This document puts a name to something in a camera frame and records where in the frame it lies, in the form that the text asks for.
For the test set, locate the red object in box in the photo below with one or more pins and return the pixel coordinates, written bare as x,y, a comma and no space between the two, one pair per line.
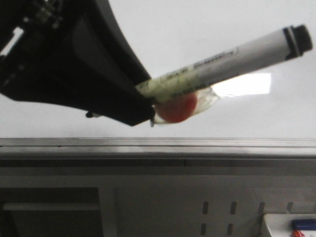
297,233

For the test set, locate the white box with items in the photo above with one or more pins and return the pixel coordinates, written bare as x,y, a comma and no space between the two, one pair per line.
280,225

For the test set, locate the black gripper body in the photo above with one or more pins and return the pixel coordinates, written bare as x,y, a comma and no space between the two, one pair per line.
71,53

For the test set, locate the white whiteboard marker pen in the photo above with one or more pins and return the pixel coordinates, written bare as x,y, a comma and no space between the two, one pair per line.
276,47

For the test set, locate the white slotted panel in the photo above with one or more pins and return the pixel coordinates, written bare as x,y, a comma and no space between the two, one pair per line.
199,206

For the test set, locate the blue object in box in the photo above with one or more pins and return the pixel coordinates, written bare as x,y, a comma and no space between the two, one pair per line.
304,224

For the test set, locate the white whiteboard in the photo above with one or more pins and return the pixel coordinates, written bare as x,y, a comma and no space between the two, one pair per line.
169,34

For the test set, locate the red magnet taped to marker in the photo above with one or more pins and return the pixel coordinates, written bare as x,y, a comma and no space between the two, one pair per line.
181,108

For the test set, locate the aluminium whiteboard frame rail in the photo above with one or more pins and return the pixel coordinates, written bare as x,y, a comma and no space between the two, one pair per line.
128,151

